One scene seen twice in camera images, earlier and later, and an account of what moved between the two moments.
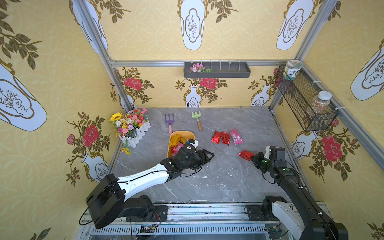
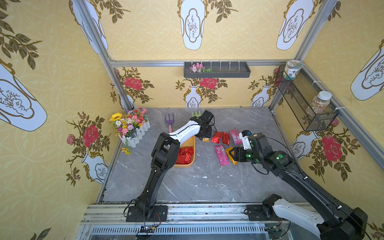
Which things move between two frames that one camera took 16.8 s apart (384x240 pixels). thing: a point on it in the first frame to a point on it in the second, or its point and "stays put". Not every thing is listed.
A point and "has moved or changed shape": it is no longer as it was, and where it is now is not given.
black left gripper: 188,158 to 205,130
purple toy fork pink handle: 169,121 stays put
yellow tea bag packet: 174,139 has moved or changed shape
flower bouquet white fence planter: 131,127 stays put
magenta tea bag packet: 177,148 has moved or changed shape
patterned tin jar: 292,66 stays put
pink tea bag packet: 235,136 stays put
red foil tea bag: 216,137 stays put
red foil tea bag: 226,138 stays put
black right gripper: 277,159 to 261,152
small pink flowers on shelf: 199,68 stays put
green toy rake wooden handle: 197,116 stays put
